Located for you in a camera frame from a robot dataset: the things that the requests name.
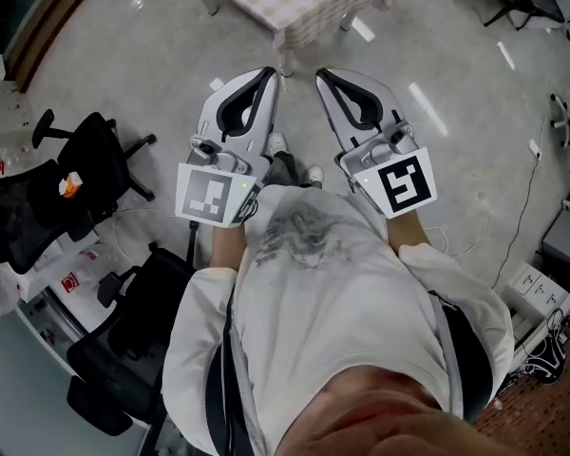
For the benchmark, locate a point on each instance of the person's right forearm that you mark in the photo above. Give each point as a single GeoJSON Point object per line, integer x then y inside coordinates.
{"type": "Point", "coordinates": [408, 228]}

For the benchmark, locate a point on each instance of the white shoe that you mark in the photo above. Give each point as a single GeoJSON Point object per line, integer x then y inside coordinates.
{"type": "Point", "coordinates": [314, 175]}
{"type": "Point", "coordinates": [278, 143]}

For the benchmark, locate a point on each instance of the person's left forearm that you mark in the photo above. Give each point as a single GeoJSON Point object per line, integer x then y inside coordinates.
{"type": "Point", "coordinates": [225, 250]}

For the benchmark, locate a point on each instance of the white desk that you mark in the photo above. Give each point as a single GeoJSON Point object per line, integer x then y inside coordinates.
{"type": "Point", "coordinates": [19, 387]}

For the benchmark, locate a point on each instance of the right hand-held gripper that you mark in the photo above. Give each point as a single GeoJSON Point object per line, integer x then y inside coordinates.
{"type": "Point", "coordinates": [404, 183]}

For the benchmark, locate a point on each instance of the white printed shirt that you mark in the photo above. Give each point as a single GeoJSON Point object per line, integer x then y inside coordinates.
{"type": "Point", "coordinates": [323, 302]}

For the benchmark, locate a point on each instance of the white power plug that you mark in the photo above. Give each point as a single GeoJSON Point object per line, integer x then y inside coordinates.
{"type": "Point", "coordinates": [535, 149]}

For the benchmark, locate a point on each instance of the grey cabinet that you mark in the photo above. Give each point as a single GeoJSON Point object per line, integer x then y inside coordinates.
{"type": "Point", "coordinates": [567, 240]}

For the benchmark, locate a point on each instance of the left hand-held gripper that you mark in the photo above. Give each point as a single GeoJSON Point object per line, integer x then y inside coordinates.
{"type": "Point", "coordinates": [204, 197]}

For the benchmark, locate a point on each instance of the white drawer unit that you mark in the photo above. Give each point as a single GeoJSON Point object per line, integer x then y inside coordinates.
{"type": "Point", "coordinates": [537, 288]}

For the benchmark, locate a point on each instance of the black mesh office chair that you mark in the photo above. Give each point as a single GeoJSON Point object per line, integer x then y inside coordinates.
{"type": "Point", "coordinates": [90, 159]}
{"type": "Point", "coordinates": [123, 330]}

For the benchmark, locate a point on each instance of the white locker cabinet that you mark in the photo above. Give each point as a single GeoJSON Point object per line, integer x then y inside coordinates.
{"type": "Point", "coordinates": [5, 107]}

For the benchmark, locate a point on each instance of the person's chin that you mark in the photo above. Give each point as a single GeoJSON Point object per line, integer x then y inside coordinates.
{"type": "Point", "coordinates": [408, 421]}

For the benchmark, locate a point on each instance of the orange white box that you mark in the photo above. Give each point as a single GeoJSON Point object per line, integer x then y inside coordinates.
{"type": "Point", "coordinates": [69, 185]}

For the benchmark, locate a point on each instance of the grey trousers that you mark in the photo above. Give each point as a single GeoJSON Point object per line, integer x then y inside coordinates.
{"type": "Point", "coordinates": [282, 169]}

